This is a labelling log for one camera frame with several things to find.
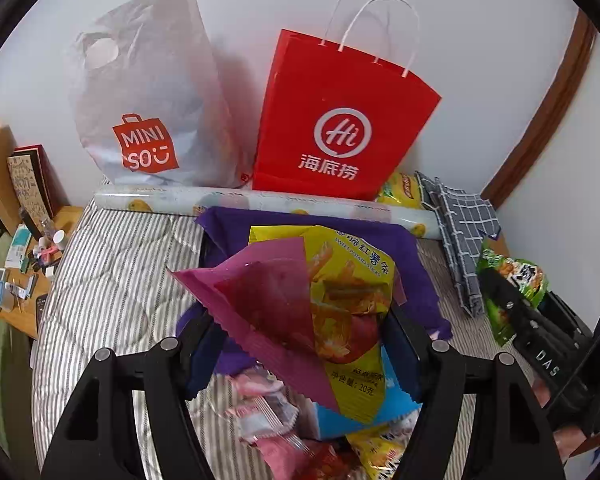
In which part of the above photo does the yellow chips bag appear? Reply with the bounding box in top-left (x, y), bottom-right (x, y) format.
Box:
top-left (377, 170), bottom-right (426, 211)

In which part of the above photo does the white plastic shopping bag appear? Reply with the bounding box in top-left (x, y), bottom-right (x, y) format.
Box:
top-left (67, 0), bottom-right (248, 190)

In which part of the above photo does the red snack packet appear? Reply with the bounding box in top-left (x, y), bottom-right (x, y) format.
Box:
top-left (315, 452), bottom-right (363, 480)

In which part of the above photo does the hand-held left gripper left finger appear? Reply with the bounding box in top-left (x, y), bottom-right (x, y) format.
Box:
top-left (40, 301), bottom-right (227, 480)

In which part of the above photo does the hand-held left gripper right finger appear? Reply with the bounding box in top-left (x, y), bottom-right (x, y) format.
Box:
top-left (380, 305), bottom-right (567, 480)

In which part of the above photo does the brown patterned book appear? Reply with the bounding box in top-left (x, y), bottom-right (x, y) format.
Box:
top-left (7, 145), bottom-right (57, 222)

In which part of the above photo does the wooden desk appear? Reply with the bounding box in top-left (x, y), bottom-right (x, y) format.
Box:
top-left (0, 205), bottom-right (86, 342)

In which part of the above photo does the striped blanket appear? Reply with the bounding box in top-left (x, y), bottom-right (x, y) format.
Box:
top-left (30, 207), bottom-right (548, 480)

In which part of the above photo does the person's right hand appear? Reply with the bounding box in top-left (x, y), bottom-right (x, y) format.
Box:
top-left (530, 377), bottom-right (600, 462)

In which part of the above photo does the wooden door frame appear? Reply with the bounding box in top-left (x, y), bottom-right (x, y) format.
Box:
top-left (480, 9), bottom-right (599, 211)

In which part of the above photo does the patterned paper roll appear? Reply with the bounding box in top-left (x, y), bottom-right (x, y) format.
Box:
top-left (94, 185), bottom-right (441, 241)

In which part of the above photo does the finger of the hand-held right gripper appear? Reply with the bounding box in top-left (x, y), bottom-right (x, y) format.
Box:
top-left (482, 269), bottom-right (537, 342)
top-left (544, 292), bottom-right (594, 337)

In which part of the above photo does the purple towel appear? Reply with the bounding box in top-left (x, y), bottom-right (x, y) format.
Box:
top-left (176, 206), bottom-right (453, 401)

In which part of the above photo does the grey checked fabric box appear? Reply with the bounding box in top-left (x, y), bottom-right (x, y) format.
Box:
top-left (414, 170), bottom-right (502, 318)

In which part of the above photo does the light blue packet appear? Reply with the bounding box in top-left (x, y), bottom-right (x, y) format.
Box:
top-left (300, 357), bottom-right (422, 442)

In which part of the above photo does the green cloth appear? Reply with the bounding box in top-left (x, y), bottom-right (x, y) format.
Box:
top-left (0, 230), bottom-right (37, 443)

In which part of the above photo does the red paper bag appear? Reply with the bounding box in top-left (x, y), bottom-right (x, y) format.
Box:
top-left (252, 0), bottom-right (442, 202)

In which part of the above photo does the yellow and magenta snack packet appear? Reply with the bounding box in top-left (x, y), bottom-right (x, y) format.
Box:
top-left (169, 224), bottom-right (415, 423)

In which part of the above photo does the green snack packet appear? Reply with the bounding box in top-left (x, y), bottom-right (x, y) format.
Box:
top-left (476, 239), bottom-right (552, 346)

